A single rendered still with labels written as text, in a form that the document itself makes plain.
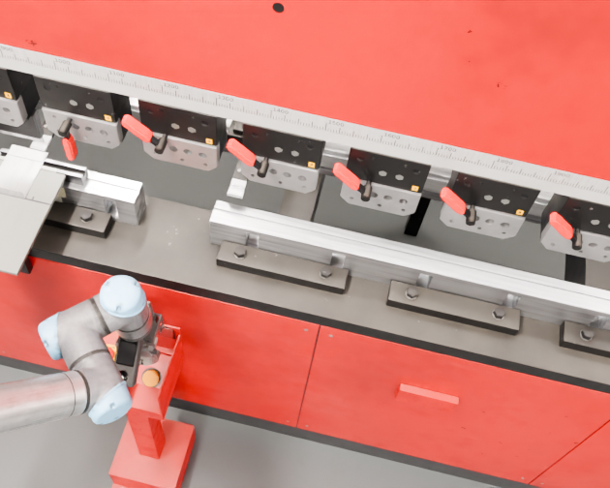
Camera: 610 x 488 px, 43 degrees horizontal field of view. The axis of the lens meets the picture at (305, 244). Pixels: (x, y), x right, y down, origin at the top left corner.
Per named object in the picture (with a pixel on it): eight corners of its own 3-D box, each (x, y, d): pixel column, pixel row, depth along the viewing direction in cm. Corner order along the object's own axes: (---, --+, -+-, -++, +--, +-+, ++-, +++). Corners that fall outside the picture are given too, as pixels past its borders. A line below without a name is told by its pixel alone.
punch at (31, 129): (-3, 136, 165) (-15, 106, 157) (1, 129, 166) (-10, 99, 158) (42, 145, 165) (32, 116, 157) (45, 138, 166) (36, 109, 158)
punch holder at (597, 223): (536, 247, 150) (568, 198, 136) (539, 212, 155) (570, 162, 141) (613, 264, 150) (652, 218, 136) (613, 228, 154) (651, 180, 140)
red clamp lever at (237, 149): (228, 146, 139) (267, 176, 144) (234, 130, 141) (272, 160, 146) (223, 149, 140) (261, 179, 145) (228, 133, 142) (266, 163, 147)
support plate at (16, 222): (-66, 256, 159) (-67, 254, 158) (-11, 159, 173) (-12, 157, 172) (17, 276, 158) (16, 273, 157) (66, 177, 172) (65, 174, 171)
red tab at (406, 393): (394, 400, 197) (399, 390, 191) (395, 392, 198) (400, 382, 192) (451, 413, 197) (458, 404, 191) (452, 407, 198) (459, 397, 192)
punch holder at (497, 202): (437, 224, 151) (458, 173, 137) (442, 190, 156) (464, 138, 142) (512, 241, 150) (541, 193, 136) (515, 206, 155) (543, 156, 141)
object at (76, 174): (-1, 166, 174) (-5, 158, 172) (5, 156, 176) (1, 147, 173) (83, 185, 173) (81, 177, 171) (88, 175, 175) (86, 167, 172)
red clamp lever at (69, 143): (65, 162, 154) (56, 130, 146) (73, 146, 156) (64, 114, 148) (74, 164, 154) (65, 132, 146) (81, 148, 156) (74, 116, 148)
